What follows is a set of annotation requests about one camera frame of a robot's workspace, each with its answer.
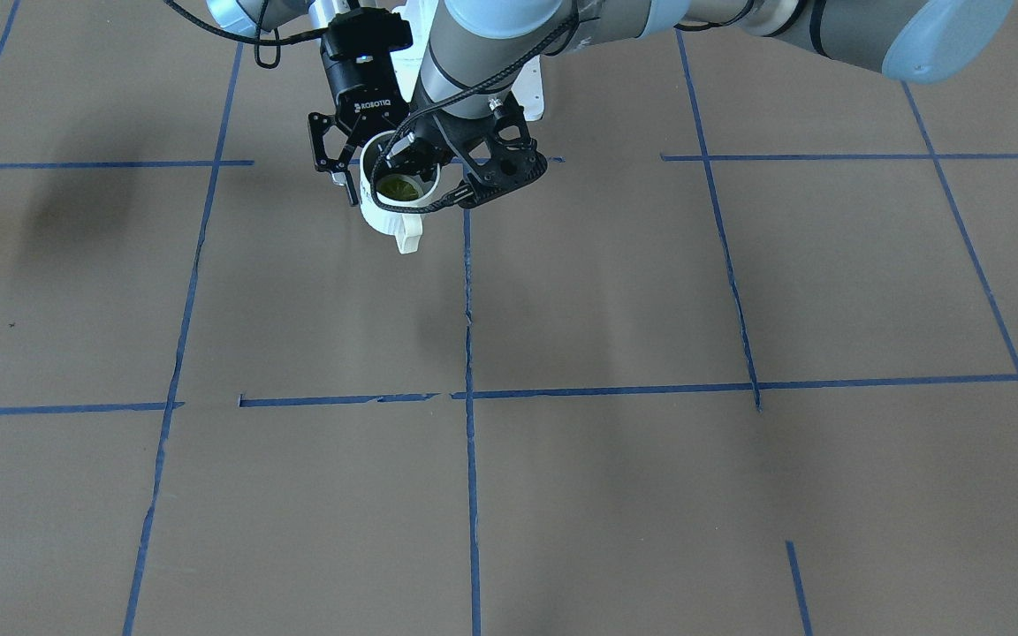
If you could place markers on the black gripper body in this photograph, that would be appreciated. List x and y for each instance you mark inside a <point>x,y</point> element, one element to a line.
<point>359,87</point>
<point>426,141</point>

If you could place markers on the white ceramic mug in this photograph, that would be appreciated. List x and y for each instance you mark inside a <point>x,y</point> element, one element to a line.
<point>386,216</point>

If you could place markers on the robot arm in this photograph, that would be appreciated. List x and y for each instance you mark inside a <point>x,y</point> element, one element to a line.
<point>476,50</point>
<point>253,18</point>

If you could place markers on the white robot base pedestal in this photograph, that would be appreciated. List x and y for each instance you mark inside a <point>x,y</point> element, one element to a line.
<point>528,88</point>

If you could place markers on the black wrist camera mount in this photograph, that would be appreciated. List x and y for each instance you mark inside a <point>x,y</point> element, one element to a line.
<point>499,154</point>

